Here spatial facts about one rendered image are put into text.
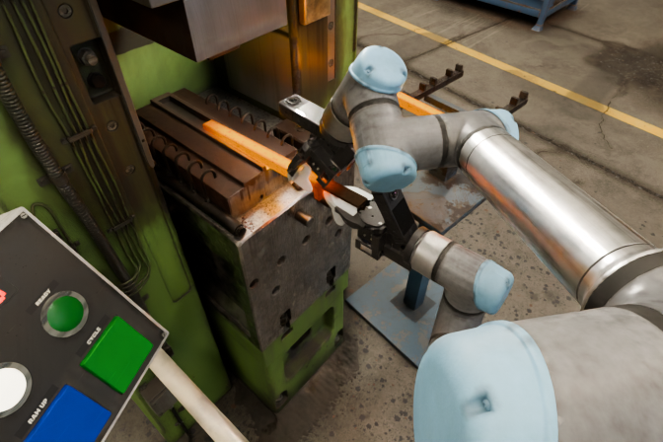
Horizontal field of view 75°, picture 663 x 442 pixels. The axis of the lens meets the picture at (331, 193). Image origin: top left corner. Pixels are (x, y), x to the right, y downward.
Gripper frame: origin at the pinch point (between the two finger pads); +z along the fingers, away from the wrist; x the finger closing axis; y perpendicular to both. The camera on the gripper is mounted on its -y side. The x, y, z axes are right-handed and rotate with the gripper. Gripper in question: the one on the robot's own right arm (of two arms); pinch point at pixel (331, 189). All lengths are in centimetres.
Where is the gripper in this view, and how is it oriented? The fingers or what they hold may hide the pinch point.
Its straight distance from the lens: 83.5
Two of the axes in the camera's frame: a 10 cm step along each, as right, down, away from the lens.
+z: -7.6, -4.3, 4.9
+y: 0.2, 7.4, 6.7
